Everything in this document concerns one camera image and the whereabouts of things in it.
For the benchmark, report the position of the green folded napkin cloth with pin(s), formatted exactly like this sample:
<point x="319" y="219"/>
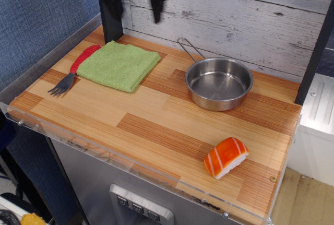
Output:
<point x="119" y="66"/>

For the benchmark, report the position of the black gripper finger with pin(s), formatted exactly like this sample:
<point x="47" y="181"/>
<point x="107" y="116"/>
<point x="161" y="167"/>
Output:
<point x="157" y="7"/>
<point x="112" y="8"/>

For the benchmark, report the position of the toy salmon nigiri sushi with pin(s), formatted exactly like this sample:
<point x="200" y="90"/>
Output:
<point x="224" y="157"/>

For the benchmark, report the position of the red handled metal fork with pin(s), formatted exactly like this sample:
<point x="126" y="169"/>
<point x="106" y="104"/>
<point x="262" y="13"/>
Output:
<point x="65" y="84"/>

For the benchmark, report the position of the clear acrylic edge guard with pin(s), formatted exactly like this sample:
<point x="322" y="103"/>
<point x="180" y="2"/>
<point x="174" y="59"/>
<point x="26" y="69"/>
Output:
<point x="161" y="149"/>

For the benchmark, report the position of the white appliance at right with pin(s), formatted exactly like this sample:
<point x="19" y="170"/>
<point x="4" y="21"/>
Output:
<point x="311" y="152"/>

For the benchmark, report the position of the silver button control panel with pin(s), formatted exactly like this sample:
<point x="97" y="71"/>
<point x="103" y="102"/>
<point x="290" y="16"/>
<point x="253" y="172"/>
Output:
<point x="140" y="205"/>

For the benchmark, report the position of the right dark vertical post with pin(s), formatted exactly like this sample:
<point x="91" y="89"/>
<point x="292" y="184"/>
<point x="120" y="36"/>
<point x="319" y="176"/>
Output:
<point x="317" y="53"/>

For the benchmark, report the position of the stainless steel pot with handle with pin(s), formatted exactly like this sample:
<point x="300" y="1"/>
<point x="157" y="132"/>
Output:
<point x="218" y="83"/>

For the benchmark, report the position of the left dark vertical post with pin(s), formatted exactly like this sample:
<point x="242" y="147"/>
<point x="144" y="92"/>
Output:
<point x="112" y="28"/>

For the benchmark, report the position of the dark vertical post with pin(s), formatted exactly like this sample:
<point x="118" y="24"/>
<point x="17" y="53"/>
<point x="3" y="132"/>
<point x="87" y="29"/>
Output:
<point x="112" y="28"/>
<point x="317" y="53"/>

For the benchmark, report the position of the yellow object at corner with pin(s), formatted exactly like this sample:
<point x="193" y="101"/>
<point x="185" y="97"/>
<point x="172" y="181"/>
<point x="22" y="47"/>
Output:
<point x="32" y="219"/>

